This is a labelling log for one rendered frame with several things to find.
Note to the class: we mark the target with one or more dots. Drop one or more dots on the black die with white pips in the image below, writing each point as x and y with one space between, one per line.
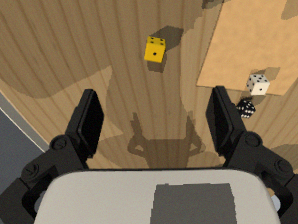
245 108

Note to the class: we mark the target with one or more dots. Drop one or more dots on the yellow die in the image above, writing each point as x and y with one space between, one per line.
155 49

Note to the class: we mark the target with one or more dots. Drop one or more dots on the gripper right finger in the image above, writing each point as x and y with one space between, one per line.
244 150

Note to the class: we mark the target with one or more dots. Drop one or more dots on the tan mat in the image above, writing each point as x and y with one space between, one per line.
253 37

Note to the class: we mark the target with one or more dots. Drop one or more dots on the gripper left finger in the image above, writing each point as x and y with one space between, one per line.
66 152

